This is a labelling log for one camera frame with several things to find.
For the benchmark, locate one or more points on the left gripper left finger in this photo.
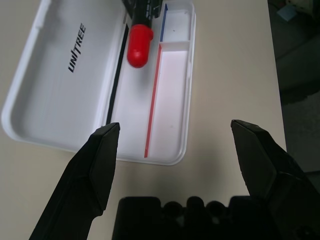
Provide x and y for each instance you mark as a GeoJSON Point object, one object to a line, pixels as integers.
{"type": "Point", "coordinates": [87, 180]}

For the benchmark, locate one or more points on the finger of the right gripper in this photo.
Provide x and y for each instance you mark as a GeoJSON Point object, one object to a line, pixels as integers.
{"type": "Point", "coordinates": [126, 8]}
{"type": "Point", "coordinates": [156, 8]}

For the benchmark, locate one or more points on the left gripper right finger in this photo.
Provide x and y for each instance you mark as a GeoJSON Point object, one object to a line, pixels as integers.
{"type": "Point", "coordinates": [270, 170]}

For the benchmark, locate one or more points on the red and black marker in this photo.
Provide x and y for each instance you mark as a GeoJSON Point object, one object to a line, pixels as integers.
{"type": "Point", "coordinates": [138, 45]}

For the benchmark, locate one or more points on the white Unitree pencil case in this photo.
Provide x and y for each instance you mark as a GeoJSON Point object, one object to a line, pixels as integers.
{"type": "Point", "coordinates": [62, 100]}

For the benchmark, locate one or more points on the blue foam block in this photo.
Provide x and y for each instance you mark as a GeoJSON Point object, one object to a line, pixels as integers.
{"type": "Point", "coordinates": [287, 13]}

